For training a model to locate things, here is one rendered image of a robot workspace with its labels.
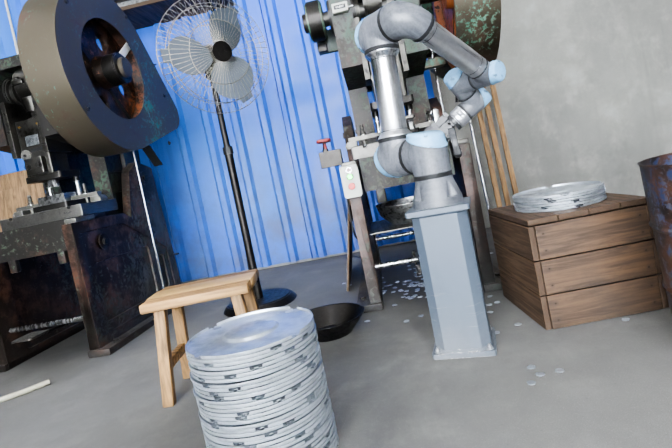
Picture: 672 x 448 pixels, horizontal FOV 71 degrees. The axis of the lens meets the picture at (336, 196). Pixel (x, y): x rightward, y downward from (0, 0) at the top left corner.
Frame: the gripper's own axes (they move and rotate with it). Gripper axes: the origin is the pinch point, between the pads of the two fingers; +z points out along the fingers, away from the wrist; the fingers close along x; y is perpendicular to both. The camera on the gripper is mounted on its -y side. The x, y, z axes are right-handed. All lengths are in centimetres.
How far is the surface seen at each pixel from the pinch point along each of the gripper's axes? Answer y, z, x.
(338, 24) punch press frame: 73, -16, -15
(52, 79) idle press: 128, 85, 31
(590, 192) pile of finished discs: -47, -32, 19
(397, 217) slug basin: -6.9, 25.5, -29.5
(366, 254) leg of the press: -11.2, 43.5, -11.0
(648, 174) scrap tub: -49, -38, 54
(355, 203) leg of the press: 7.4, 31.7, -8.0
